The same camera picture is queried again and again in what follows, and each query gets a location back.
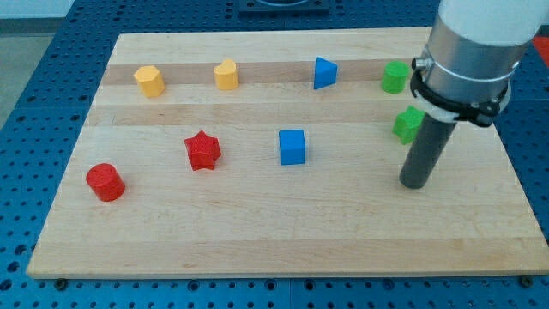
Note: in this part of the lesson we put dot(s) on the yellow hexagon block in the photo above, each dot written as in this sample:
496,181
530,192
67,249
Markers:
150,81

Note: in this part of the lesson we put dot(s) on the red cylinder block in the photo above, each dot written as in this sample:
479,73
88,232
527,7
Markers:
105,182

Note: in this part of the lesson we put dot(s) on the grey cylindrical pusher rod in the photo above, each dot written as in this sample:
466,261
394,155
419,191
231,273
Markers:
425,151

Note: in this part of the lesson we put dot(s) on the yellow heart block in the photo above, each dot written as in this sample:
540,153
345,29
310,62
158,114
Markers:
226,75

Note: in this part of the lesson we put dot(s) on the green star block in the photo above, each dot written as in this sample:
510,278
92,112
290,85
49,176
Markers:
407,124

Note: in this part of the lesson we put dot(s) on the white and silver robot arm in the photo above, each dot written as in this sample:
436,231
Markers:
473,51

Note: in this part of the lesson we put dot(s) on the blue triangle block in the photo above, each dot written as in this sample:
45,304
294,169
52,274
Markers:
325,73

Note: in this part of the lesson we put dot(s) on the red star block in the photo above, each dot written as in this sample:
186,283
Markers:
202,150

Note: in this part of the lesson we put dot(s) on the blue cube block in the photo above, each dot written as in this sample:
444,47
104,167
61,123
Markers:
292,147

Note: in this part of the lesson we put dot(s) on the green cylinder block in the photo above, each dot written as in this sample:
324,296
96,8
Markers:
394,77

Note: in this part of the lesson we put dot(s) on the light wooden board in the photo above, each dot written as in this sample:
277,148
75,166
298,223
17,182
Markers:
343,213

